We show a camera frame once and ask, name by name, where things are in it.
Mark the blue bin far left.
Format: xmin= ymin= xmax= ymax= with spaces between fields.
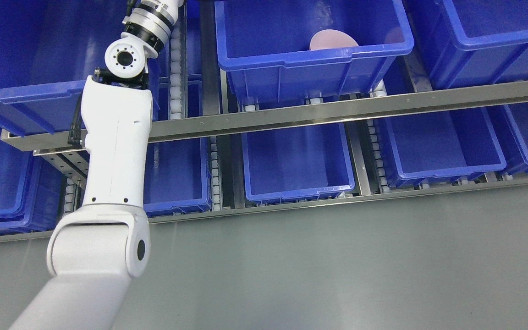
xmin=0 ymin=129 xmax=65 ymax=236

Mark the blue bin lower right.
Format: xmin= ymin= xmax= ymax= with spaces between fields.
xmin=374 ymin=107 xmax=507 ymax=188

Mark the blue bin top right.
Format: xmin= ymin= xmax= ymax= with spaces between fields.
xmin=404 ymin=0 xmax=528 ymax=89

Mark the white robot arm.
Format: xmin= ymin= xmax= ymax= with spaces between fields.
xmin=11 ymin=0 xmax=184 ymax=330

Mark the metal shelf rack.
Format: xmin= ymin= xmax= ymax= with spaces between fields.
xmin=0 ymin=0 xmax=528 ymax=223

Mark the pink bowl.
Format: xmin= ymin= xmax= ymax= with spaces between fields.
xmin=309 ymin=29 xmax=359 ymax=51

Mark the blue bin far right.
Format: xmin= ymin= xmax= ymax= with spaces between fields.
xmin=486 ymin=102 xmax=528 ymax=175

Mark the blue bin top middle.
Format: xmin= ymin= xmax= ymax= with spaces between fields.
xmin=214 ymin=0 xmax=414 ymax=105

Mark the blue bin lower left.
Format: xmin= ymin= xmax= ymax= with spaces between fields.
xmin=144 ymin=137 xmax=213 ymax=217

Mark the blue bin top left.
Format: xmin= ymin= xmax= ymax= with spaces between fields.
xmin=0 ymin=0 xmax=184 ymax=137

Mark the blue bin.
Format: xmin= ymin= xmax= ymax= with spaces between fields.
xmin=0 ymin=0 xmax=184 ymax=137
xmin=486 ymin=102 xmax=528 ymax=175
xmin=144 ymin=137 xmax=213 ymax=217
xmin=0 ymin=129 xmax=65 ymax=236
xmin=374 ymin=107 xmax=507 ymax=188
xmin=404 ymin=0 xmax=528 ymax=89
xmin=241 ymin=123 xmax=356 ymax=205
xmin=214 ymin=0 xmax=414 ymax=105

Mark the blue bin lower middle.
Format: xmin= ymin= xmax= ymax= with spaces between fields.
xmin=241 ymin=123 xmax=356 ymax=205

